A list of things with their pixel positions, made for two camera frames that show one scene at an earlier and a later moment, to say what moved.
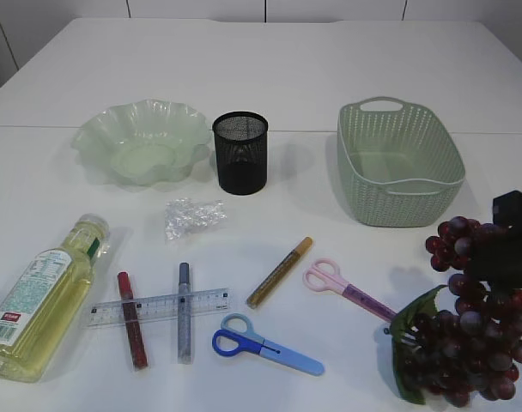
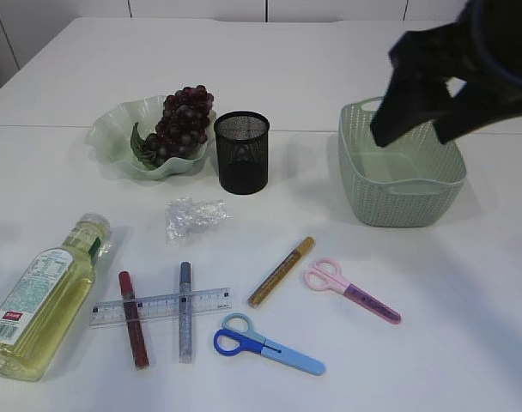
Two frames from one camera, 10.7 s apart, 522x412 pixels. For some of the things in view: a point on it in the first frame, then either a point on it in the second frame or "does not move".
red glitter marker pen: x=136 y=346 does not move
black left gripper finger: x=505 y=259 -> x=409 y=100
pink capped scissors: x=324 y=275 does not move
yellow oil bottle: x=39 y=309 does not move
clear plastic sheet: x=184 y=215 does not move
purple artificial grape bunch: x=470 y=349 -> x=182 y=130
